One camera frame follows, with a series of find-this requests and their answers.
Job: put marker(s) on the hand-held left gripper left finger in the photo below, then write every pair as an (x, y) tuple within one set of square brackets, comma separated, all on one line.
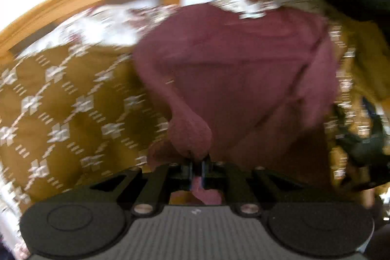
[(183, 175)]

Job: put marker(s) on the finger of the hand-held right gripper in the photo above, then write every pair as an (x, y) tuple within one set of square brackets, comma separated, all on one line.
[(347, 142), (374, 123)]

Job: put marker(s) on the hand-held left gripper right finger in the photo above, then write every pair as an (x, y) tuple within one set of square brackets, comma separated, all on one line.
[(206, 172)]

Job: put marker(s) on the maroon small garment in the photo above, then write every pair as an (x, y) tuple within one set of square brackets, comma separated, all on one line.
[(243, 80)]

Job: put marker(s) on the brown satin printed blanket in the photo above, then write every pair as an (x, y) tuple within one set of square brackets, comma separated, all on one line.
[(365, 65)]

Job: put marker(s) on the brown diamond-patterned bedsheet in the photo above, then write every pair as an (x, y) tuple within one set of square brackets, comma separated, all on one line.
[(61, 95)]

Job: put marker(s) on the white floral bedding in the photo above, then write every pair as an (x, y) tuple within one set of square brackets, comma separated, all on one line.
[(115, 22)]

